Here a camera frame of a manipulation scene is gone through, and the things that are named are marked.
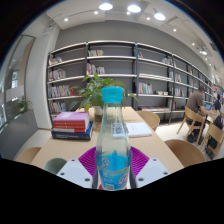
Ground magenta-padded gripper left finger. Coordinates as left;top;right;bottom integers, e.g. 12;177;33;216
56;146;100;190

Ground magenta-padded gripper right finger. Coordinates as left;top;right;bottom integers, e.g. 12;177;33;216
128;146;172;188

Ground clear bottle with blue cap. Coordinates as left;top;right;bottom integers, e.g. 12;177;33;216
94;86;133;192

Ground green-grey patterned mug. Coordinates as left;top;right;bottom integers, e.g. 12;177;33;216
43;157;68;175

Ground dark blue book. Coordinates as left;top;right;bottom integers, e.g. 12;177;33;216
51;121;95;141

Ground round-backed wooden chair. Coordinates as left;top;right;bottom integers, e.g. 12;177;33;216
14;146;43;165
136;110;161;132
163;138;208;168

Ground white flat book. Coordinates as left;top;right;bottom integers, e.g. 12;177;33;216
124;121;154;139

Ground red book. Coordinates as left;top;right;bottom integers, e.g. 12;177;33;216
52;119;90;134

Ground pink book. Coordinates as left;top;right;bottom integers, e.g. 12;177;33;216
53;111;91;123

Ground slatted wooden chair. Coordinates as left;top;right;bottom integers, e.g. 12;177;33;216
199;122;224;161
176;106;207;145

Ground person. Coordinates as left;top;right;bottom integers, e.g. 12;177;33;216
184;85;210;143
213;93;224;113

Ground large green potted plant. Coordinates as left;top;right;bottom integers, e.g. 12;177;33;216
68;73;140;117

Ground small potted plant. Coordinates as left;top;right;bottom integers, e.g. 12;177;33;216
16;96;33;114

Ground grey bookshelf unit with books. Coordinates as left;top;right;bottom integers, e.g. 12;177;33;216
46;39;224;126

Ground round ceiling lights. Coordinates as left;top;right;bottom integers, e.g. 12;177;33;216
63;2;210;56

